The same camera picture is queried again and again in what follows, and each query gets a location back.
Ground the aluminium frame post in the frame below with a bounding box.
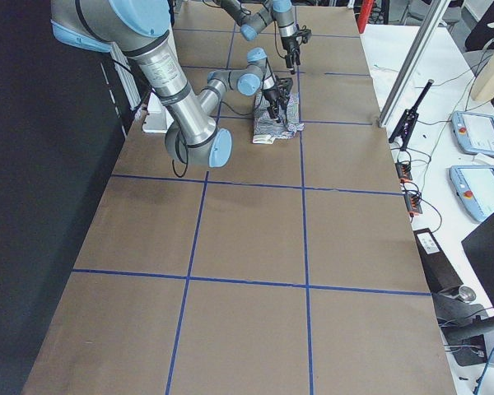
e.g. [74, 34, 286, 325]
[378, 0, 450, 128]

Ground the orange black usb hub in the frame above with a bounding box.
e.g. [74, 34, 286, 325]
[395, 161, 412, 184]

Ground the black camera stand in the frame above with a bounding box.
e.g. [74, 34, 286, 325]
[389, 79, 434, 151]

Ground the navy white striped polo shirt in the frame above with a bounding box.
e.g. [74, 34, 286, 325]
[252, 92, 305, 144]

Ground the lower teach pendant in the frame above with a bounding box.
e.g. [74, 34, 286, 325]
[449, 165, 494, 222]

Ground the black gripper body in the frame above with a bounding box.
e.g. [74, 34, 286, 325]
[263, 85, 280, 103]
[281, 35, 300, 56]

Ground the black box with label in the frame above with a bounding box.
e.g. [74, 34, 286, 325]
[413, 228, 463, 293]

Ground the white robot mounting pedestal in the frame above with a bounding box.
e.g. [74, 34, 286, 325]
[141, 0, 178, 134]

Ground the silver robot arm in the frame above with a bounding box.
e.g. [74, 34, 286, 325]
[51, 1, 289, 167]
[214, 0, 311, 74]

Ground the teach pendant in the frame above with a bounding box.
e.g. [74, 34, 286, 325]
[452, 111, 494, 158]
[449, 165, 494, 222]

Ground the upper teach pendant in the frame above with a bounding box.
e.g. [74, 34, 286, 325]
[452, 111, 494, 158]

